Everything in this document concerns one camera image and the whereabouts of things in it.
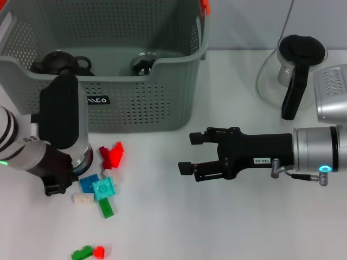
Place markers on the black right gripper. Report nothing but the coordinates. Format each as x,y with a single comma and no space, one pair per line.
257,149

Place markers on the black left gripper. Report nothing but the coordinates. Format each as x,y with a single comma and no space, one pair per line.
54,162

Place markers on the white toy brick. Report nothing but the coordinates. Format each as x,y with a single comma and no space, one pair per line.
82,199

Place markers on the blue toy brick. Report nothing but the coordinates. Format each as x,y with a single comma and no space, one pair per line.
87,184

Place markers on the teal square toy brick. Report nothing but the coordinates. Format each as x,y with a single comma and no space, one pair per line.
103,188

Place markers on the long green toy brick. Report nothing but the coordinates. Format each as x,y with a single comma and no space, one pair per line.
106,210

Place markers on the small green toy brick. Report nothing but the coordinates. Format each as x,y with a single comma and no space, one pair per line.
81,252

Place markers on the small red toy brick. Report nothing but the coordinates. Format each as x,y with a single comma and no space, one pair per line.
99,252

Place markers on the grey perforated storage bin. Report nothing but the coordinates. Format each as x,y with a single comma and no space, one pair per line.
135,113

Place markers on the dark red toy brick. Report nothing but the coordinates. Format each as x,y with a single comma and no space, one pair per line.
104,155

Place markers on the bright red toy brick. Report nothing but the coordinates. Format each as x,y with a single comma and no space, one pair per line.
116,155

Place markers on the dark clay teapot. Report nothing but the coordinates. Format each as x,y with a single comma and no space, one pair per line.
54,63

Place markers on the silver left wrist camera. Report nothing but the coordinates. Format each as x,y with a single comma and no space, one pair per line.
59,113

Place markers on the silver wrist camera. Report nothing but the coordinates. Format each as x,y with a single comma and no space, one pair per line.
330,94
59,113

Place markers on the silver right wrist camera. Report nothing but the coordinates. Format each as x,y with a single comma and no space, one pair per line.
330,94

